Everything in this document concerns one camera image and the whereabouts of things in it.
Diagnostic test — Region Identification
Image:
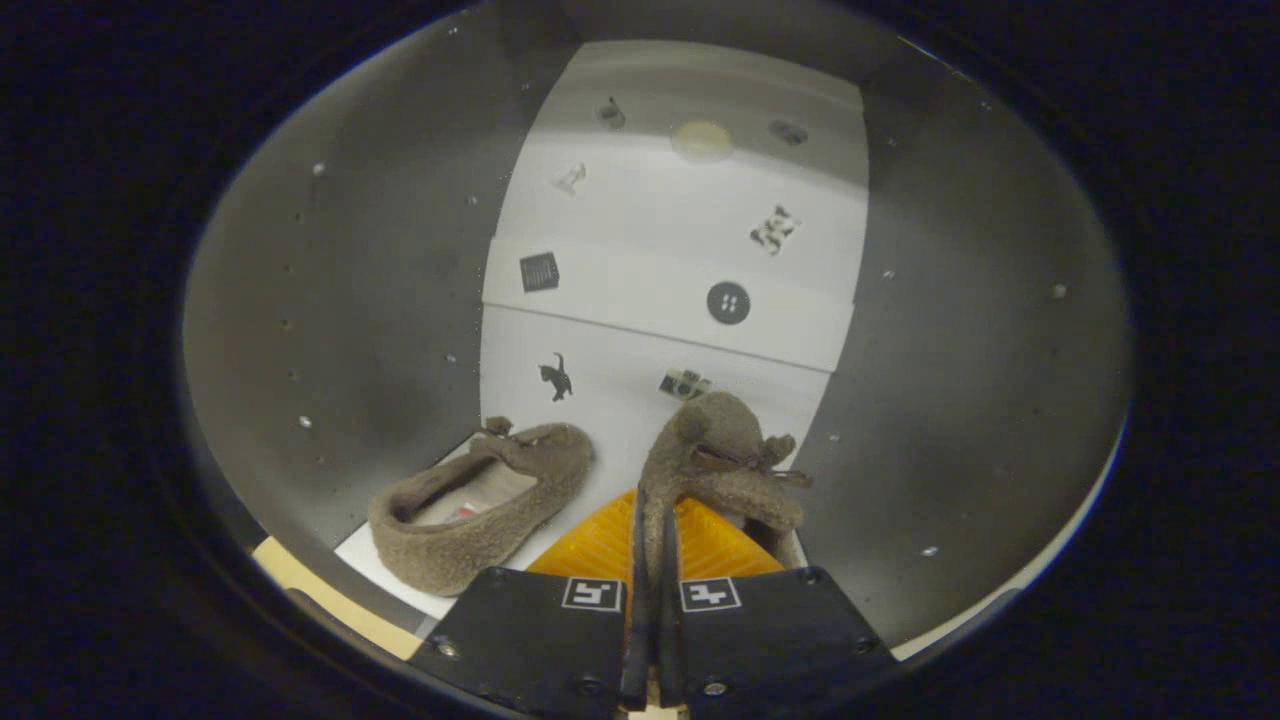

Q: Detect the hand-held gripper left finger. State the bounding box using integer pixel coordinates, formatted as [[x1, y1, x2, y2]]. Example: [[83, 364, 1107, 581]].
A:
[[408, 488, 651, 714]]

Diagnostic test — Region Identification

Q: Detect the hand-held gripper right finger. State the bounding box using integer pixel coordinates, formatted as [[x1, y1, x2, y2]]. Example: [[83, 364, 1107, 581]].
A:
[[658, 495, 898, 717]]

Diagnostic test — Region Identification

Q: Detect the brown fuzzy shoe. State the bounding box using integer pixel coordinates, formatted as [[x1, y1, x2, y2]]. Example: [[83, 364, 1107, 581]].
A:
[[637, 391, 814, 603], [368, 417, 597, 598]]

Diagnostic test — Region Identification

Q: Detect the grey shoe cabinet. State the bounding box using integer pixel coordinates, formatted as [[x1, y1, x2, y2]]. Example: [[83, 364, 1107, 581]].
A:
[[180, 0, 1136, 691]]

